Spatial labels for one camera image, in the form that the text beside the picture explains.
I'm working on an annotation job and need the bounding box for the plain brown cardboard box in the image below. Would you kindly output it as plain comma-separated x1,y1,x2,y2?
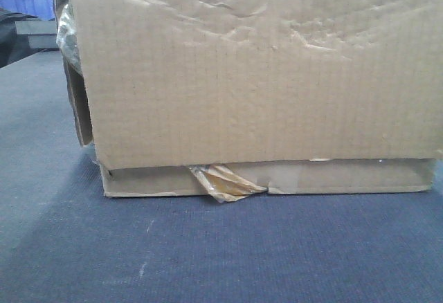
54,0,442,202

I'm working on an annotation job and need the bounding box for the blue plastic crate far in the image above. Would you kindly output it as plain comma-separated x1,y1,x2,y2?
1,0,55,21

